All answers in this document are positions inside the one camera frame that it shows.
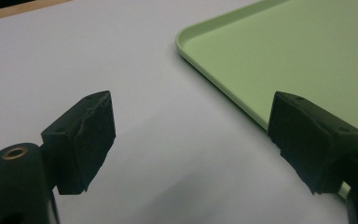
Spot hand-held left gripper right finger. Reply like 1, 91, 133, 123
267, 91, 358, 195

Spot white table sheet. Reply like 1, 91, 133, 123
0, 0, 358, 224

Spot light green tray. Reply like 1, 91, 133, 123
175, 0, 358, 200

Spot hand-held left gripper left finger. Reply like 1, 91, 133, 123
40, 90, 117, 196

